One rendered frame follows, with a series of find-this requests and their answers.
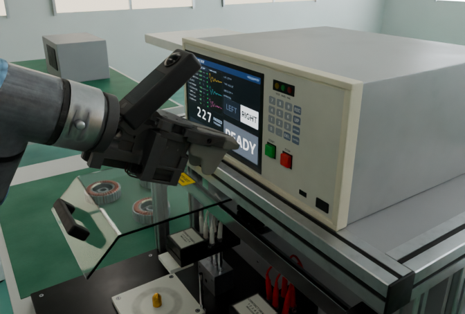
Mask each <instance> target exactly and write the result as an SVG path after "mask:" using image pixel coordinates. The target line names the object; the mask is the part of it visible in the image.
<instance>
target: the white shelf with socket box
mask: <svg viewBox="0 0 465 314"><path fill-rule="evenodd" d="M238 34H245V33H241V32H237V31H233V30H226V29H223V28H207V29H198V30H182V31H173V32H164V33H147V34H145V42H146V43H148V44H152V45H154V46H158V47H160V48H164V49H166V50H170V51H172V52H174V51H175V50H176V49H181V50H183V49H182V38H183V37H193V38H201V37H216V36H223V35H238Z"/></svg>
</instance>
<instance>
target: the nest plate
mask: <svg viewBox="0 0 465 314"><path fill-rule="evenodd" d="M155 293H158V294H160V295H161V299H162V305H161V306H160V307H158V308H155V307H153V304H152V296H153V295H154V294H155ZM111 300H112V302H113V305H114V306H115V307H116V310H117V312H118V314H206V312H205V311H204V310H203V309H202V308H200V305H199V303H198V302H197V301H196V300H195V298H193V296H192V295H191V294H190V292H189V291H188V290H187V288H186V287H185V286H184V285H183V283H182V282H181V281H180V279H179V278H178V277H177V276H176V275H175V274H174V273H173V274H168V275H166V276H163V277H160V278H158V279H155V280H154V281H151V282H148V283H146V284H143V285H141V286H138V287H136V288H133V289H131V290H128V291H126V292H123V293H121V294H119V295H116V296H113V297H112V298H111Z"/></svg>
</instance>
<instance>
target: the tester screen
mask: <svg viewBox="0 0 465 314"><path fill-rule="evenodd" d="M197 59H198V60H199V62H200V63H201V69H200V70H199V71H198V72H197V73H196V74H195V75H194V76H193V77H192V78H191V79H189V80H188V109H189V120H190V116H191V117H193V118H194V119H196V120H198V121H199V122H202V123H204V124H205V125H207V126H209V127H210V128H213V129H216V130H218V131H221V132H224V120H225V121H227V122H229V123H231V124H233V125H235V126H237V127H239V128H241V129H243V130H245V131H247V132H249V133H251V134H253V135H254V136H257V137H258V160H257V165H256V164H255V163H252V162H251V161H249V160H248V159H246V158H244V157H243V156H241V155H239V154H238V153H236V152H234V151H233V150H229V151H230V152H232V153H233V154H235V155H236V156H238V157H240V158H241V159H243V160H245V161H246V162H248V163H250V164H251V165H253V166H254V167H256V168H258V165H259V115H258V130H257V129H254V128H252V127H250V126H248V125H247V124H244V123H243V122H240V121H238V120H236V119H234V118H232V117H230V116H228V115H226V114H225V113H224V98H227V99H229V100H232V101H233V102H236V103H238V104H241V105H243V106H245V107H248V108H249V109H252V110H254V111H256V112H259V110H260V83H261V78H259V77H255V76H253V75H249V74H247V73H243V72H241V71H237V70H235V69H232V68H228V67H226V66H222V65H220V64H216V63H214V62H210V61H207V60H204V59H201V58H198V57H197ZM197 106H199V107H201V108H203V109H205V110H207V111H209V112H211V113H212V125H211V124H209V123H208V122H206V121H204V120H202V119H201V118H198V117H197Z"/></svg>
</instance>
